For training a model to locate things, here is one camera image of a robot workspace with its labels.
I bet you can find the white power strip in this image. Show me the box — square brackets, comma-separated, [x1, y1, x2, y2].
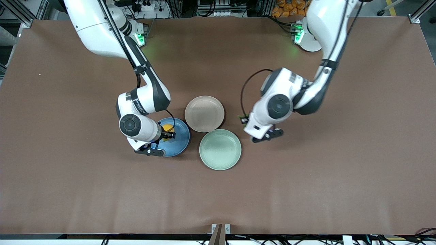
[131, 0, 171, 19]

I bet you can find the white electronics box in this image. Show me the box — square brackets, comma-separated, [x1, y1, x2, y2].
[198, 0, 248, 17]

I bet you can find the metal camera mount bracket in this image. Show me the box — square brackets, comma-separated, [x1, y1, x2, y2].
[208, 224, 231, 245]

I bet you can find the bag of oranges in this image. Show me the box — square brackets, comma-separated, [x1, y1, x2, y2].
[271, 0, 310, 18]

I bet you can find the yellow lemon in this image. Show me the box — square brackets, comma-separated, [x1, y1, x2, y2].
[162, 124, 175, 142]

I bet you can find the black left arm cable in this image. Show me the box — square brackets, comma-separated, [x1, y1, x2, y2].
[240, 0, 362, 118]

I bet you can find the light green plate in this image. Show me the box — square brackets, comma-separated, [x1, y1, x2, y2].
[199, 129, 242, 170]

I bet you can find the blue plate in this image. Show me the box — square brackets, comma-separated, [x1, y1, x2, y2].
[150, 117, 190, 157]

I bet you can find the beige plate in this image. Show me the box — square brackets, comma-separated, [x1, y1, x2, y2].
[185, 96, 225, 133]

